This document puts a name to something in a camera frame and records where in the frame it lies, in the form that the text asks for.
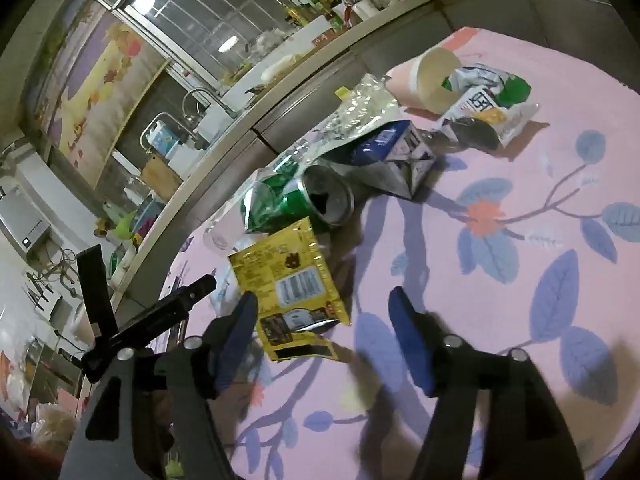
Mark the blue and white pack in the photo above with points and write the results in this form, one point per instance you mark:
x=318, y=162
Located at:
x=162, y=137

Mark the pink floral blanket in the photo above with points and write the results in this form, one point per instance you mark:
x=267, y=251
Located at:
x=450, y=285

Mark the barred kitchen window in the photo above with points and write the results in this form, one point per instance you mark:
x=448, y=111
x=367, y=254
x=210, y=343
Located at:
x=210, y=10

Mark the white wall appliance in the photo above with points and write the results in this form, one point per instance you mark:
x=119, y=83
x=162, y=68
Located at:
x=20, y=220

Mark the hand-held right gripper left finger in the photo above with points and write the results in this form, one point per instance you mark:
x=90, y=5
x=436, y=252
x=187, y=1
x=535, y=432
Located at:
x=239, y=332

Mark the green and white wrapper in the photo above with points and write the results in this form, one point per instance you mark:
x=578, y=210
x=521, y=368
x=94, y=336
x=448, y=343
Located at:
x=515, y=87

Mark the green drink can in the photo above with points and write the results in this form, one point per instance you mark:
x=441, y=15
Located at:
x=285, y=200

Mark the wooden cutting board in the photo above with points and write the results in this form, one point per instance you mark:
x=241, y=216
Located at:
x=160, y=175

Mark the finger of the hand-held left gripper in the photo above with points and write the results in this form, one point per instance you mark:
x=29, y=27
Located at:
x=192, y=292

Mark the pink paper cup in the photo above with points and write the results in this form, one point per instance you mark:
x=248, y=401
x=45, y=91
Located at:
x=405, y=82

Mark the yellow snack packet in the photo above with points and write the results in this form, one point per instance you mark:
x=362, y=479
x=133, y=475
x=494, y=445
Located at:
x=280, y=270

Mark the grey kitchen counter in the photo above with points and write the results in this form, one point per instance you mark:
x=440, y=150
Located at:
x=500, y=10

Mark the blue flattened carton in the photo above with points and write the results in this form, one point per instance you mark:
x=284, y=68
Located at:
x=400, y=155

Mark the wall poster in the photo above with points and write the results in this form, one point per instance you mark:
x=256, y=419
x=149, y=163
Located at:
x=100, y=85

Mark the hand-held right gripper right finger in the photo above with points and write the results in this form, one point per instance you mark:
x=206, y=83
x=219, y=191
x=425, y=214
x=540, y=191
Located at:
x=411, y=340

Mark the white snack packet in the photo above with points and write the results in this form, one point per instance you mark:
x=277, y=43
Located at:
x=475, y=102

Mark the metal faucet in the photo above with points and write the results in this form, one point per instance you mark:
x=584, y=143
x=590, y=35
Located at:
x=200, y=92

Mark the clear plastic bag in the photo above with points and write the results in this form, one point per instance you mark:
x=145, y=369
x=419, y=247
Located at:
x=360, y=105

